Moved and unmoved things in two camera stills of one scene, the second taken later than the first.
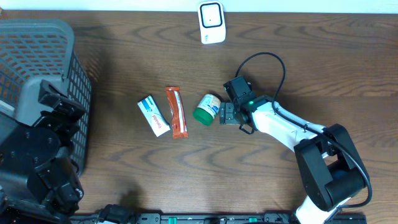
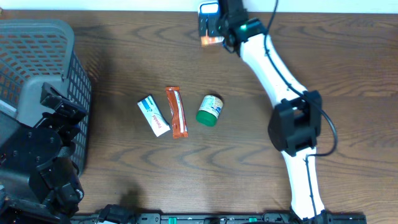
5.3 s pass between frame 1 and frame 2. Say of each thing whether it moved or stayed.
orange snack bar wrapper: stayed
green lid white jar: stayed
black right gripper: moved
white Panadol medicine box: stayed
